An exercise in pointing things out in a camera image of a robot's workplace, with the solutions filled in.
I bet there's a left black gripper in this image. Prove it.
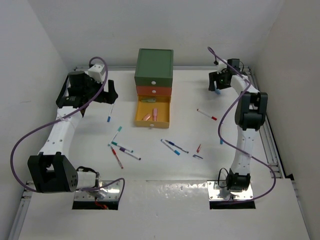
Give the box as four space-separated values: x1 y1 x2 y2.
81 74 117 104

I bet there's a green eraser case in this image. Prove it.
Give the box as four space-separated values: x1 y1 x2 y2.
141 98 156 103

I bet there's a pink eraser case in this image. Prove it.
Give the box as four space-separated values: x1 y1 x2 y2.
152 108 158 122

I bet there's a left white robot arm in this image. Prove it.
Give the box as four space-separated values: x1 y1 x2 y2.
27 71 118 193

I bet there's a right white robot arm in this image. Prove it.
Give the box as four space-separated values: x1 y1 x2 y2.
209 58 268 192

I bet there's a blue capped marker left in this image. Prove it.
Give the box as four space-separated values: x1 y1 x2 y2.
107 103 114 123

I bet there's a red capped white marker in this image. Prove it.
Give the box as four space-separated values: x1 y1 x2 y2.
197 108 217 121

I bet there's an orange middle drawer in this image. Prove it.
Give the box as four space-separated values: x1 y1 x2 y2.
136 86 172 96

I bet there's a teal capped white pen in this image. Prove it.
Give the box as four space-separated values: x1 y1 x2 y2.
107 126 122 147

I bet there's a teal capped marker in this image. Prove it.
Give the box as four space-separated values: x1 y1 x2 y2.
111 141 134 153

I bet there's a green top drawer unit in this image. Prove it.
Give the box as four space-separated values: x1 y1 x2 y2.
134 48 174 88

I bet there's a red gel pen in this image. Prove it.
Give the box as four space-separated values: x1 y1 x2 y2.
110 146 124 169

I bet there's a purple capped marker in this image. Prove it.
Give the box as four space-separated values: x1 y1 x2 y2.
119 147 141 161

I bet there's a dark blue pen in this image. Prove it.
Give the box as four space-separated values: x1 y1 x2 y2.
165 139 189 154

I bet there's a light blue capped pen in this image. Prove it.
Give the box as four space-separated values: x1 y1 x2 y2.
160 139 180 156

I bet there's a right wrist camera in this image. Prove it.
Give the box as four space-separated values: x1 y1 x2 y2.
213 59 228 74

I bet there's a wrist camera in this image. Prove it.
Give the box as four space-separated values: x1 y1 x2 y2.
87 64 106 84
213 59 228 74

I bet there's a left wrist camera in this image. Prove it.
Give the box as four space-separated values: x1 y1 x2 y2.
87 64 106 84

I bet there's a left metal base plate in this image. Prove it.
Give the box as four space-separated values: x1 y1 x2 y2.
73 180 123 202

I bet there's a metal base plate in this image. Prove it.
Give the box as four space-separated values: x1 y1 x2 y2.
73 180 123 202
207 180 254 202

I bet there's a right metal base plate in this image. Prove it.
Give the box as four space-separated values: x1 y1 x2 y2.
207 180 254 202

